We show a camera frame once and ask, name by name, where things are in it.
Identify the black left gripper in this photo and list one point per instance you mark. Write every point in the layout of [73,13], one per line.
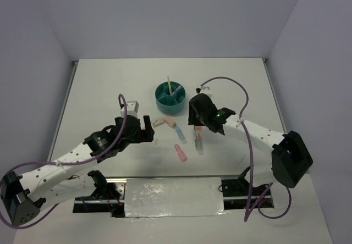
[144,136]

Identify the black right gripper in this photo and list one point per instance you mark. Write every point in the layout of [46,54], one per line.
[192,119]

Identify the purple gel pen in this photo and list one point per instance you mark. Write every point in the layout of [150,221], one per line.
[177,89]

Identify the yellow gel pen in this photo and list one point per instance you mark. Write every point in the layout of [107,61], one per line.
[169,86]

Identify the green gel pen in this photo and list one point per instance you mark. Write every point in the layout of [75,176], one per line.
[195,138]

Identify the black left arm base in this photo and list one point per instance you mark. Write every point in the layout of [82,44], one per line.
[108,197]

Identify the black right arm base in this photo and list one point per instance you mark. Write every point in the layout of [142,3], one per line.
[235,192]

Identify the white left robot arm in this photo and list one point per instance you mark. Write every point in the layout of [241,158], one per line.
[70,176]

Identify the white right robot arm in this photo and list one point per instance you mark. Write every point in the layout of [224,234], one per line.
[287,155]

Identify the white staple box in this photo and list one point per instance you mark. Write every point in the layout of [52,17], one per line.
[157,122]

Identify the grey translucent highlighter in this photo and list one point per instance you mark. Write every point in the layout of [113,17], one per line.
[200,145]

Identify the blue highlighter marker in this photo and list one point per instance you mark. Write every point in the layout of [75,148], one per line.
[180,134]

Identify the teal round divided organizer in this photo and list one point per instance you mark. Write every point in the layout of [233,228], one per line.
[167,104]

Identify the pink capsule correction tape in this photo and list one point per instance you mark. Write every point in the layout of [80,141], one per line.
[181,153]

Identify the silver foil tape sheet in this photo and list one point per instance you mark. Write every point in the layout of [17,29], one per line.
[176,197]

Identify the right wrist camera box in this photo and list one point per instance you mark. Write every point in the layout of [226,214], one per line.
[204,89]

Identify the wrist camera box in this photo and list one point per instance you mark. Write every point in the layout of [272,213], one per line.
[204,89]
[132,108]

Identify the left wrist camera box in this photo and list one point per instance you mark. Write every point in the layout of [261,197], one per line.
[132,108]

